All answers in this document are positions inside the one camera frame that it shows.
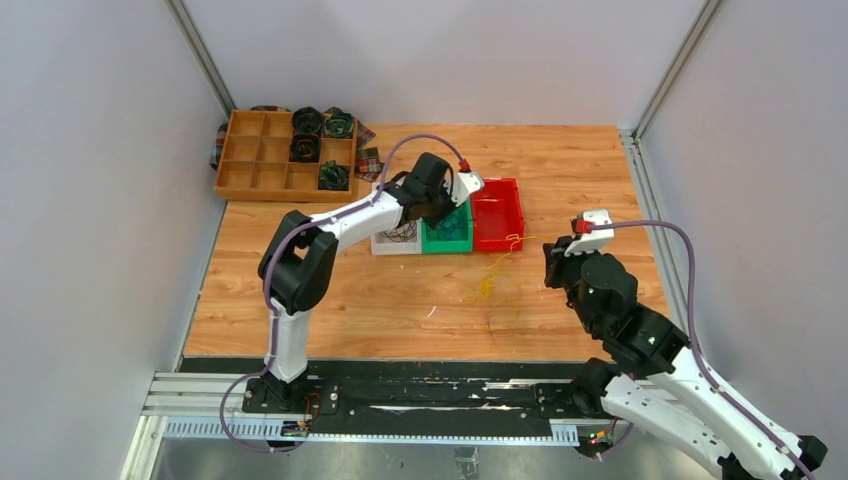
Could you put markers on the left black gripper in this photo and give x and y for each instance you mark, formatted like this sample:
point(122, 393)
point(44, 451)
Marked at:
point(432, 221)

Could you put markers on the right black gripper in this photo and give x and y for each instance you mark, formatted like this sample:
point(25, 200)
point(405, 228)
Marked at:
point(554, 257)

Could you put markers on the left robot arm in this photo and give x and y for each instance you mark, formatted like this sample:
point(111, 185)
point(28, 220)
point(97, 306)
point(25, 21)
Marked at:
point(297, 267)

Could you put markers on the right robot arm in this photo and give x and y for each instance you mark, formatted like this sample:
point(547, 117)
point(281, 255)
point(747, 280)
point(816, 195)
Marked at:
point(658, 382)

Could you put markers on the green plastic bin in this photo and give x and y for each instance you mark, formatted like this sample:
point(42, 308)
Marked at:
point(453, 236)

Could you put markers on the white plastic bin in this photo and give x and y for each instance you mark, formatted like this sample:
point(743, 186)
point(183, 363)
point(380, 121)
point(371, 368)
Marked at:
point(404, 240)

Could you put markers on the red plastic bin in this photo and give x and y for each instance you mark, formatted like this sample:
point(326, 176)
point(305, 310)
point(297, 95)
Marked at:
point(498, 219)

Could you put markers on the rolled green cloth bottom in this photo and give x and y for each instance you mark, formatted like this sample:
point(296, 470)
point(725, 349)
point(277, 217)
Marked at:
point(333, 177)

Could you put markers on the rolled green cloth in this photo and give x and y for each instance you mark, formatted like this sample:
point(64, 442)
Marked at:
point(339, 125)
point(333, 177)

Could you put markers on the rolled green cloth top right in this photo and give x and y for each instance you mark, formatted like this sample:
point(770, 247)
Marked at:
point(339, 125)

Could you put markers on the rolled dark cloth middle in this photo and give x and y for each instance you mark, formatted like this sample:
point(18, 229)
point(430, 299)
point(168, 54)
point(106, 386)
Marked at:
point(305, 148)

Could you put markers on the rolled dark cloth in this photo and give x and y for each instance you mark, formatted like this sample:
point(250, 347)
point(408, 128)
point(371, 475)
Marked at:
point(308, 121)
point(305, 148)

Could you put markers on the rolled dark cloth top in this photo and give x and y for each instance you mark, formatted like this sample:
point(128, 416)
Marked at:
point(308, 121)

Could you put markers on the wooden compartment tray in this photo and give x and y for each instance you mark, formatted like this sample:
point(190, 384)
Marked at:
point(255, 164)

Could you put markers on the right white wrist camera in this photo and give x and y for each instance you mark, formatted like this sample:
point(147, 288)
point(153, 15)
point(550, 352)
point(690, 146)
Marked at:
point(589, 232)

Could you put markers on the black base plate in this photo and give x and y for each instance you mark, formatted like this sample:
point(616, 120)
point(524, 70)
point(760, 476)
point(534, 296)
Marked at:
point(429, 398)

